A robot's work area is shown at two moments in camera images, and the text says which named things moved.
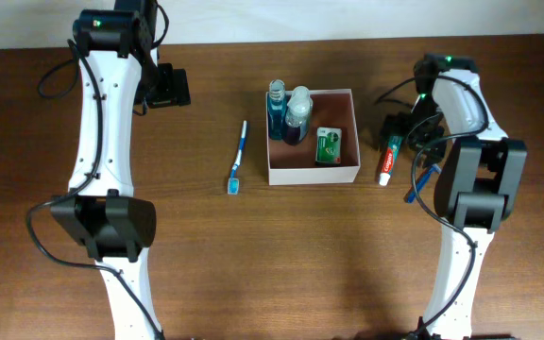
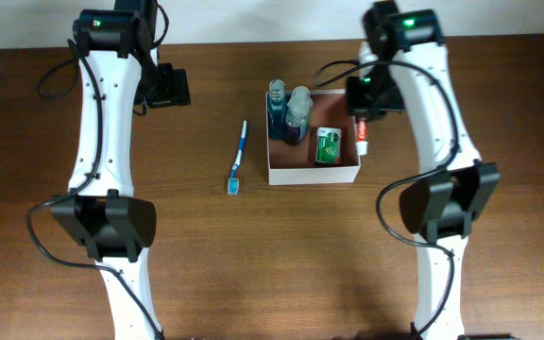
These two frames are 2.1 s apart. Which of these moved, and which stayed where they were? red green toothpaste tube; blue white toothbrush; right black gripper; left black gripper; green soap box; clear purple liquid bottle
Moved: red green toothpaste tube; right black gripper
Stayed: left black gripper; clear purple liquid bottle; blue white toothbrush; green soap box
